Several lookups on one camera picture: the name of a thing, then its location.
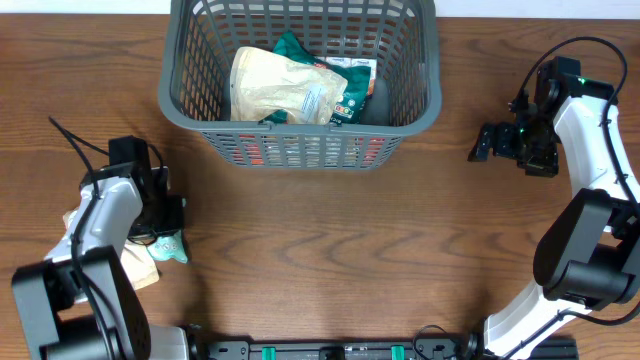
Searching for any teal wet wipes pack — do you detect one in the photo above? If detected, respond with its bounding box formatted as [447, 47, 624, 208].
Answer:
[145, 197, 190, 265]

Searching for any beige paper pouch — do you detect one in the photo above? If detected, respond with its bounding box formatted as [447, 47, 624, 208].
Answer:
[47, 208, 159, 290]
[229, 47, 348, 125]

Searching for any red spaghetti pasta packet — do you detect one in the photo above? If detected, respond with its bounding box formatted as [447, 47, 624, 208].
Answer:
[223, 134, 401, 169]

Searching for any dark grey plastic basket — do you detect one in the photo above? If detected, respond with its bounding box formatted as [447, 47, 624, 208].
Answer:
[158, 0, 442, 169]

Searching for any green Nescafe coffee bag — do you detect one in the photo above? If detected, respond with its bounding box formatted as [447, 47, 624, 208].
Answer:
[234, 32, 371, 125]

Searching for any white tissue pack box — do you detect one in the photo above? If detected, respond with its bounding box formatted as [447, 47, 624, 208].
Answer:
[320, 56, 377, 98]

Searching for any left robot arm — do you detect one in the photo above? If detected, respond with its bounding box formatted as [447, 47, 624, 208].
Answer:
[11, 136, 193, 360]

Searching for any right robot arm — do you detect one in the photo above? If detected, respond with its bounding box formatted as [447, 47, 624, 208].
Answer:
[464, 57, 639, 359]

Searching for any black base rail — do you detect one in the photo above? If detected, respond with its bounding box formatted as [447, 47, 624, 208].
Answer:
[194, 336, 470, 360]

